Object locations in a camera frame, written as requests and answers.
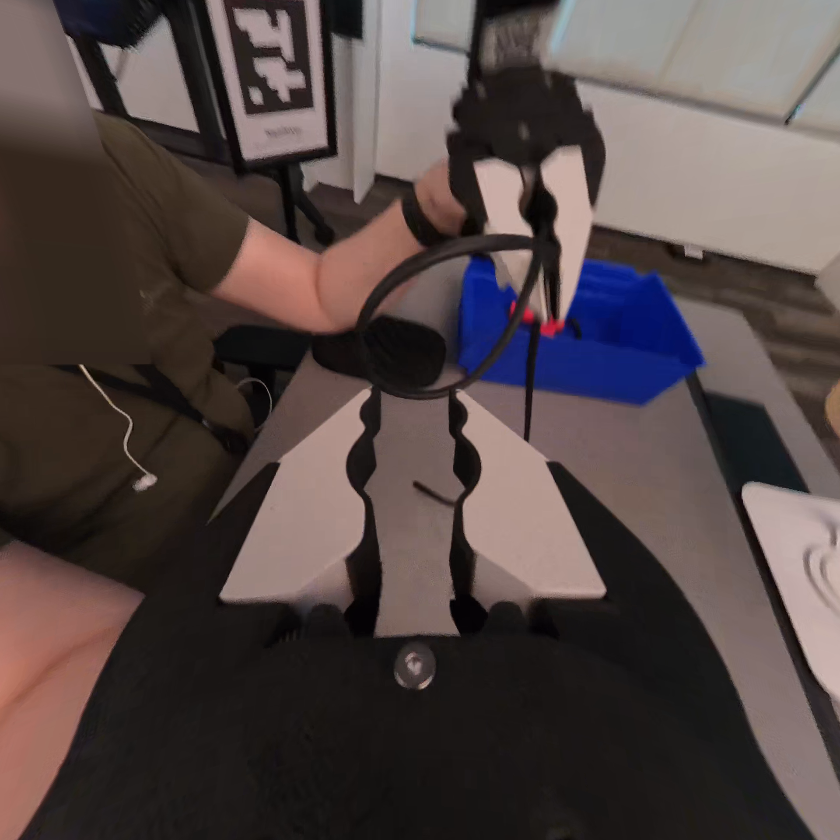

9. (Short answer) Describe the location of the white marker sign board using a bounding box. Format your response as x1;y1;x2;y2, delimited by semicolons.
205;0;340;166

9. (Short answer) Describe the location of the person's left forearm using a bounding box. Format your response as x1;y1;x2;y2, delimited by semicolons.
210;197;427;336

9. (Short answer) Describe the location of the black table mat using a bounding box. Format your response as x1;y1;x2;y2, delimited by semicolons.
703;392;809;494

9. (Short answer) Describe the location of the large paned window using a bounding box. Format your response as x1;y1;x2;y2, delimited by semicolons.
413;0;840;135

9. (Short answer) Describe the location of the blue plastic bin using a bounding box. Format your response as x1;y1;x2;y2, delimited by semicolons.
457;257;706;406

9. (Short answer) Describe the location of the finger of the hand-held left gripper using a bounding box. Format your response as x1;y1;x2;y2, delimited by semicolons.
540;146;596;320
472;159;550;317

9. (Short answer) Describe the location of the black lanyard strap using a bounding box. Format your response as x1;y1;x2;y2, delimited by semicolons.
56;363;252;455

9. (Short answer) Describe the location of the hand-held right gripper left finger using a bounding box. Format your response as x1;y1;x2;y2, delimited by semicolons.
218;387;383;636

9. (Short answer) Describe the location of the person's left hand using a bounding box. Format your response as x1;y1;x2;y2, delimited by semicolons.
415;161;469;237

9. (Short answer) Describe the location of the black looped cord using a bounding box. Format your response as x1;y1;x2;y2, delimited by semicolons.
357;233;562;442

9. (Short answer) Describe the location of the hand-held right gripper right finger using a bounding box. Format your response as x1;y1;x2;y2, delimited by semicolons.
448;389;608;634

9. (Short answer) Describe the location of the person's right forearm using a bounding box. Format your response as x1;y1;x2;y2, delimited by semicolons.
0;541;147;840

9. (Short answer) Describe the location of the white cord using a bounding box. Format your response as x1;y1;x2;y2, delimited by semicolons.
77;364;160;493

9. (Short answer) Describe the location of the black sign stand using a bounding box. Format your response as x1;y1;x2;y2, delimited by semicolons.
266;159;337;249

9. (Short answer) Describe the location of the red device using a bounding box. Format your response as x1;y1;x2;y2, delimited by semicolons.
511;298;567;338

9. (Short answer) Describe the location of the white board stand base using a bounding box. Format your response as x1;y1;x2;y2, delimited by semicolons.
742;482;840;704

